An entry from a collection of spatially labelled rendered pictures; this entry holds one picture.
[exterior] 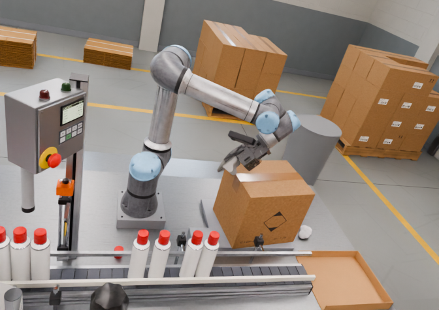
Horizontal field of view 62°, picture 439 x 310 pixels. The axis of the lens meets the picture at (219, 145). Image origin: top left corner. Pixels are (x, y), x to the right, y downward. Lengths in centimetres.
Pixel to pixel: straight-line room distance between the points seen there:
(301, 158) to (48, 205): 244
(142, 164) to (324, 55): 626
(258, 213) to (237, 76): 315
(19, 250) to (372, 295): 129
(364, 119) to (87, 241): 365
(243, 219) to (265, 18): 556
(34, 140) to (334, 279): 123
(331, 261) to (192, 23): 527
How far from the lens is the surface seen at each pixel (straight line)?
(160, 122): 144
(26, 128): 97
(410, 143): 520
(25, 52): 499
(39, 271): 124
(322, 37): 727
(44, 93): 95
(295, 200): 148
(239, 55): 431
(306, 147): 343
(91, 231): 151
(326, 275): 164
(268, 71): 451
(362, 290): 167
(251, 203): 137
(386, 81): 442
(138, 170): 140
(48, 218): 156
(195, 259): 124
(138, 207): 148
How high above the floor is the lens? 190
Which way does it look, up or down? 29 degrees down
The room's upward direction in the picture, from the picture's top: 16 degrees clockwise
